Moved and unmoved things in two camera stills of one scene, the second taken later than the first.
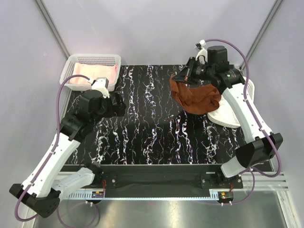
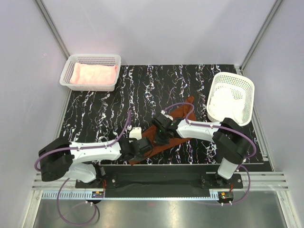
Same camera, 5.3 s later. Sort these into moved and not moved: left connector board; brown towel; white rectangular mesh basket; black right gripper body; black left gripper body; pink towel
Moved: black left gripper body; black right gripper body; brown towel
Not moved: white rectangular mesh basket; pink towel; left connector board
